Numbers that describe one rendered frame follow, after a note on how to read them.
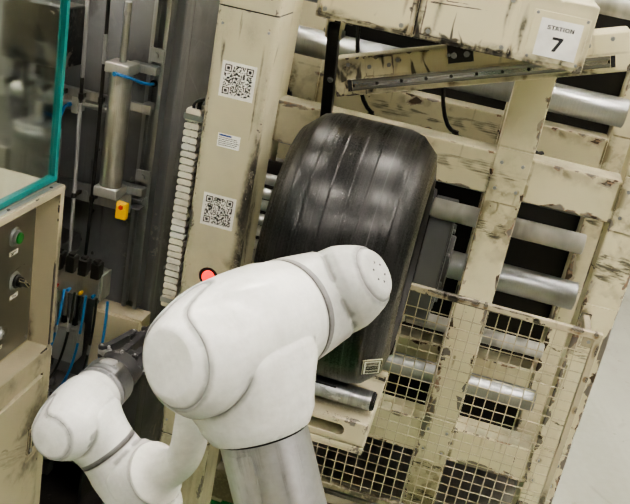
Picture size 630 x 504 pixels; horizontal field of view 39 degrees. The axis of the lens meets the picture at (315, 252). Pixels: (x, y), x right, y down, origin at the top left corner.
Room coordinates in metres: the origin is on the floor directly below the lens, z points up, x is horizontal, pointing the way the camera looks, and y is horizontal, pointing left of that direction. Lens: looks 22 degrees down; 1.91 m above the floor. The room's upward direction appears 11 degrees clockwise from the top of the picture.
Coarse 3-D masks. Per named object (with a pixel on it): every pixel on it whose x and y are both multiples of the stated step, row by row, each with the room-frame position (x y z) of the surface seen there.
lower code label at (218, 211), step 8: (208, 192) 1.81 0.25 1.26; (208, 200) 1.81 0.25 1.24; (216, 200) 1.81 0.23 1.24; (224, 200) 1.81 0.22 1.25; (232, 200) 1.81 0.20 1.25; (208, 208) 1.81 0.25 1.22; (216, 208) 1.81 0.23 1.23; (224, 208) 1.81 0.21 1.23; (232, 208) 1.81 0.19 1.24; (208, 216) 1.81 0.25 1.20; (216, 216) 1.81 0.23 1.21; (224, 216) 1.81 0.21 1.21; (232, 216) 1.80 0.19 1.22; (208, 224) 1.81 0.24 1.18; (216, 224) 1.81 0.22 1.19; (224, 224) 1.81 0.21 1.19; (232, 224) 1.80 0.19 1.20
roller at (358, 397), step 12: (324, 384) 1.69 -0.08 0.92; (336, 384) 1.69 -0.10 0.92; (348, 384) 1.70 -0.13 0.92; (324, 396) 1.68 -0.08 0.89; (336, 396) 1.68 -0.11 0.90; (348, 396) 1.67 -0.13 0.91; (360, 396) 1.67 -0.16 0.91; (372, 396) 1.68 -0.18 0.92; (360, 408) 1.68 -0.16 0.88; (372, 408) 1.67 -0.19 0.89
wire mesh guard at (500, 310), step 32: (416, 288) 2.14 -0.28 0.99; (544, 320) 2.09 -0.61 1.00; (512, 352) 2.10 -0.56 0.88; (544, 352) 2.09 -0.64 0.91; (544, 384) 2.09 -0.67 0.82; (480, 416) 2.10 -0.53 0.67; (512, 416) 2.09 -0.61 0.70; (448, 448) 2.11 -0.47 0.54; (384, 480) 2.14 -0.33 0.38; (416, 480) 2.12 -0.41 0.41
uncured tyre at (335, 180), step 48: (336, 144) 1.73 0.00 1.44; (384, 144) 1.75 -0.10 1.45; (288, 192) 1.64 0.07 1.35; (336, 192) 1.64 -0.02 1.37; (384, 192) 1.64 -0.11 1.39; (432, 192) 1.98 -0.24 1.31; (288, 240) 1.59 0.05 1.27; (336, 240) 1.58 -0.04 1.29; (384, 240) 1.59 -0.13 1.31; (384, 336) 1.59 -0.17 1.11
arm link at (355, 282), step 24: (312, 264) 0.94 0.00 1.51; (336, 264) 0.94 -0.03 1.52; (360, 264) 0.94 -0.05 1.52; (384, 264) 0.98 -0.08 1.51; (336, 288) 0.92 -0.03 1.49; (360, 288) 0.92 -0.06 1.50; (384, 288) 0.95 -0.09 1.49; (336, 312) 0.90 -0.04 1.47; (360, 312) 0.92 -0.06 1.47; (336, 336) 0.90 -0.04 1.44
